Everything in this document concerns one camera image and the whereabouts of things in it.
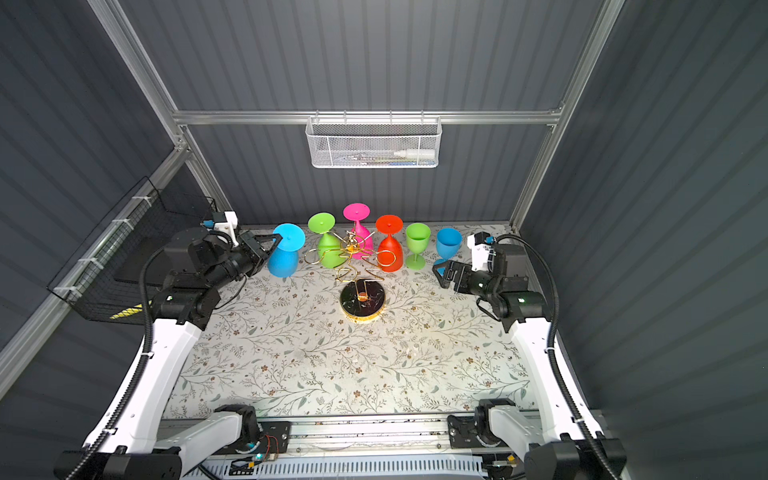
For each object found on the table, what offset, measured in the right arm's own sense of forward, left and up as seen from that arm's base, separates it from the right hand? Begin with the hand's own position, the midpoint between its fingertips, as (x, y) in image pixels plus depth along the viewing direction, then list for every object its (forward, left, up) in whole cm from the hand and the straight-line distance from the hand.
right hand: (451, 272), depth 75 cm
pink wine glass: (+8, +23, +3) cm, 25 cm away
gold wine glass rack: (+6, +25, -23) cm, 35 cm away
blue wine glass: (+3, +43, +2) cm, 43 cm away
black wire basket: (-7, +79, +8) cm, 80 cm away
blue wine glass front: (+21, -3, -13) cm, 25 cm away
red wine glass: (+14, +16, -9) cm, 23 cm away
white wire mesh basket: (+71, +23, -4) cm, 75 cm away
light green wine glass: (+21, +7, -11) cm, 25 cm away
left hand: (+2, +40, +12) cm, 42 cm away
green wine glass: (+9, +32, -2) cm, 34 cm away
